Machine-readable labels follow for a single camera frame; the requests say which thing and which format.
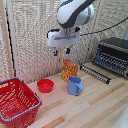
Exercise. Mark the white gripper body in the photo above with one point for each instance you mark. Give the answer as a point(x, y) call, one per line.
point(62, 37)

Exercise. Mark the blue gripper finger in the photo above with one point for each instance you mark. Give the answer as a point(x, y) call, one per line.
point(68, 50)
point(55, 52)

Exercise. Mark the red bowl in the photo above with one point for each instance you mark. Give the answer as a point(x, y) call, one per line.
point(45, 85)

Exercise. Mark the red plastic shopping basket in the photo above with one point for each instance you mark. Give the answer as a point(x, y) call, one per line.
point(16, 101)

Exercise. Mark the wooden folding screen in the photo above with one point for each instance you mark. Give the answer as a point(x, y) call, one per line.
point(50, 40)

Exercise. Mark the orange yellow snack bag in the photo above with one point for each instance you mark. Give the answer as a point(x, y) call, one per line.
point(69, 70)

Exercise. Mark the black oven rack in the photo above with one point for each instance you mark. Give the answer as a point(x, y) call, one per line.
point(95, 73)

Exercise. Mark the blue pitcher mug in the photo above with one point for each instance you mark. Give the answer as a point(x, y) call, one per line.
point(75, 86)

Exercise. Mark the black toaster oven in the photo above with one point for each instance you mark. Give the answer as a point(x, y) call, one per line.
point(113, 55)

